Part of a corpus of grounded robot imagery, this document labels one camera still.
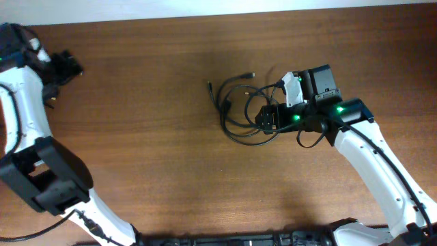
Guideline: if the black USB-A cable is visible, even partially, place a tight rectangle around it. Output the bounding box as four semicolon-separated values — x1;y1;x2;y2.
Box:
207;72;291;147

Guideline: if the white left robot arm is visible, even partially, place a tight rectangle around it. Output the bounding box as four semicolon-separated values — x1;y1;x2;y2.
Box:
1;23;143;245

